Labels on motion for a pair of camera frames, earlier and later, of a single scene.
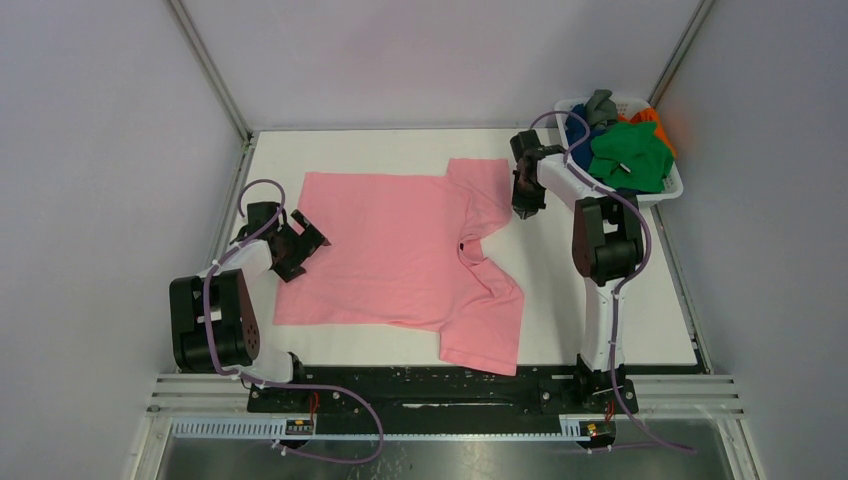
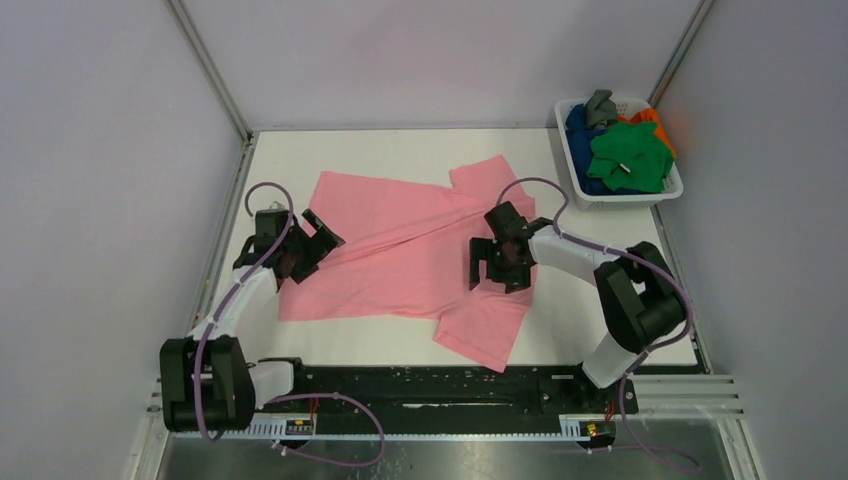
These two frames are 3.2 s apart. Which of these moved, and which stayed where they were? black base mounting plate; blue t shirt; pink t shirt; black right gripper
Moved: black right gripper
Stayed: blue t shirt; black base mounting plate; pink t shirt
